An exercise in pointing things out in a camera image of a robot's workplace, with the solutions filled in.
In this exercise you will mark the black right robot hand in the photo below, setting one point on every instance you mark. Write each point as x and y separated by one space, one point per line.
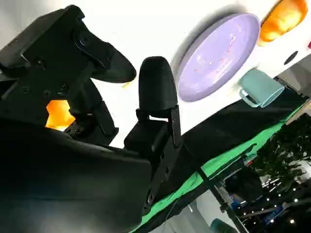
73 182

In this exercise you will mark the orange and white toy bread roll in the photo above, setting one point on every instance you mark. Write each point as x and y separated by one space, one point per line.
281 21
57 114

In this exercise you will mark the green cloth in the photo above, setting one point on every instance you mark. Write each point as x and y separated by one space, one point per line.
218 160

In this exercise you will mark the black tripod pole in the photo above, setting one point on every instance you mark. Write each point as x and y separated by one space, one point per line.
219 196

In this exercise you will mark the teal cylinder container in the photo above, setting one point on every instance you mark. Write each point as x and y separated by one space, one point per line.
222 225

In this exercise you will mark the black backdrop cloth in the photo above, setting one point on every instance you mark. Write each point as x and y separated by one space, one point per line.
230 128

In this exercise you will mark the lilac plate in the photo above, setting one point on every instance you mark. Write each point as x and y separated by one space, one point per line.
218 58

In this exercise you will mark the pale green mug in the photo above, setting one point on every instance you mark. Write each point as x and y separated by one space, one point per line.
262 85

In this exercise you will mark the dark leafy plant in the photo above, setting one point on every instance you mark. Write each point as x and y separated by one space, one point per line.
286 150

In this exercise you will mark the black round table grommet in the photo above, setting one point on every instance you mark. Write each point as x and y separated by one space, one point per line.
291 57

